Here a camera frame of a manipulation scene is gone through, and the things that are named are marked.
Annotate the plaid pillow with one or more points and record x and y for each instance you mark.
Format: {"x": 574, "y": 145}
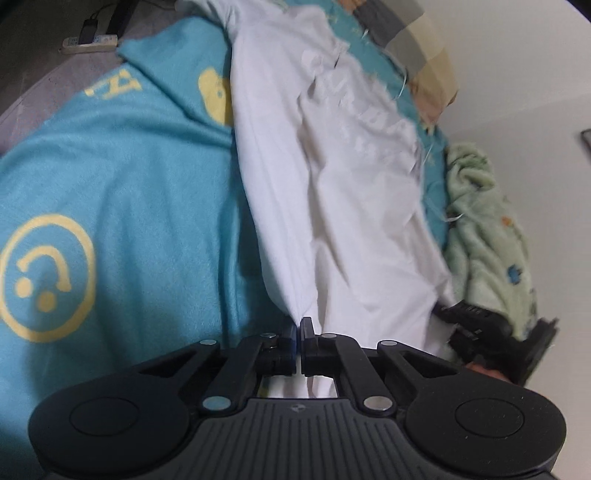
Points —
{"x": 425, "y": 60}

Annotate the green fleece blanket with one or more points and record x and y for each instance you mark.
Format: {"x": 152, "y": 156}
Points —
{"x": 485, "y": 230}

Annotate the white power strip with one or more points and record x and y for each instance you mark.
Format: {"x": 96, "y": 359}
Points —
{"x": 92, "y": 44}

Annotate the black power adapter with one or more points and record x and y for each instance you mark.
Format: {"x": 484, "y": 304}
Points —
{"x": 87, "y": 30}

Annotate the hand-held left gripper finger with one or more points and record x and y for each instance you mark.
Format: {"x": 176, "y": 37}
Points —
{"x": 304, "y": 344}
{"x": 294, "y": 344}

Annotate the white t-shirt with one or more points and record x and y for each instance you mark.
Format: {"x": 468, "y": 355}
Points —
{"x": 332, "y": 207}

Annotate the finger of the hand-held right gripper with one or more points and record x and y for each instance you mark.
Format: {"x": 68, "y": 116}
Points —
{"x": 466, "y": 311}

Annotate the teal blanket with yellow prints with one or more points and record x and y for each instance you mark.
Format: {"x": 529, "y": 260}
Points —
{"x": 138, "y": 207}

